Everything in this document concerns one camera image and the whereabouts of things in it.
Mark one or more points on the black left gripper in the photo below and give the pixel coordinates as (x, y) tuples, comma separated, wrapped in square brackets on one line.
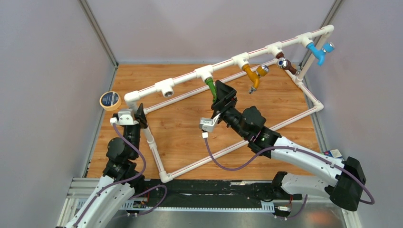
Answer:
[(140, 117)]

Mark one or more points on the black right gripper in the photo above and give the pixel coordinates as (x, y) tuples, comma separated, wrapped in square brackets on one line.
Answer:
[(223, 106)]

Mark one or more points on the green water faucet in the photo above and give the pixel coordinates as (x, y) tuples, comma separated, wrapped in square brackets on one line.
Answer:
[(210, 83)]

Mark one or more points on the white PVC pipe frame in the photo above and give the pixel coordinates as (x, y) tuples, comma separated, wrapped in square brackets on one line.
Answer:
[(254, 64)]

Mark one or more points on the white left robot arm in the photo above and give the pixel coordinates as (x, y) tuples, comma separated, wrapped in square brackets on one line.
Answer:
[(120, 180)]

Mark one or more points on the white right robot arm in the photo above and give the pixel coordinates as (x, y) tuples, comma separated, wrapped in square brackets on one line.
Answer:
[(340, 180)]

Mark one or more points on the yellow water faucet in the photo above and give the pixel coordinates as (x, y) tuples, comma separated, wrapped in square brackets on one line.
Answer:
[(255, 76)]

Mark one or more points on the brown water faucet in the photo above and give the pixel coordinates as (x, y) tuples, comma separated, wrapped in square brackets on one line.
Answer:
[(285, 64)]

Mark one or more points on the blue water faucet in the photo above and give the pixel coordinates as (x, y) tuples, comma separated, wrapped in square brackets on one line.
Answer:
[(320, 54)]

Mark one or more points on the masking tape roll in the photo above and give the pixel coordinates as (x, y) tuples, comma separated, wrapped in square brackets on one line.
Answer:
[(110, 101)]

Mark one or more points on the blue green small box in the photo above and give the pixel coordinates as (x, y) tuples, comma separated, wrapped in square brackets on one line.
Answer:
[(335, 153)]

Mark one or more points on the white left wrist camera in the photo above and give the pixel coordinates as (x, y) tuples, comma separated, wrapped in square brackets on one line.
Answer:
[(117, 118)]

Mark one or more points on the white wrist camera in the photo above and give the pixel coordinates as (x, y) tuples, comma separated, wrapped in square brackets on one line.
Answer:
[(207, 125), (117, 118)]

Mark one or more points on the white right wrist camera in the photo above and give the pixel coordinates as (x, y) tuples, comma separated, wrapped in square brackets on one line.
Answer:
[(207, 125)]

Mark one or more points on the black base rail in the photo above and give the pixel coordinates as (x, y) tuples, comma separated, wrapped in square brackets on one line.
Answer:
[(228, 194)]

